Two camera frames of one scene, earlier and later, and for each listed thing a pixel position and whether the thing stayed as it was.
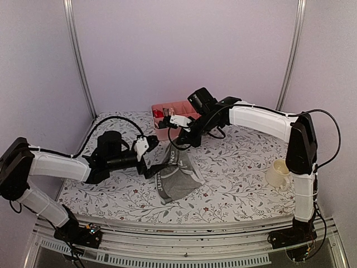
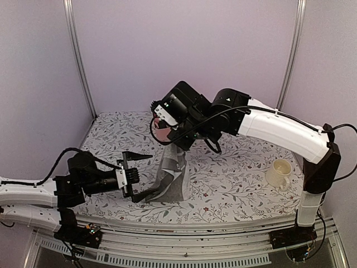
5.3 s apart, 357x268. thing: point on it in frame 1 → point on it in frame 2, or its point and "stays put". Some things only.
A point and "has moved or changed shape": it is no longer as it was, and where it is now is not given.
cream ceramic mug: (278, 175) stays put
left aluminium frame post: (69, 15) stays put
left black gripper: (142, 169) → (128, 190)
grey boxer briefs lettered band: (181, 181) has moved or changed shape
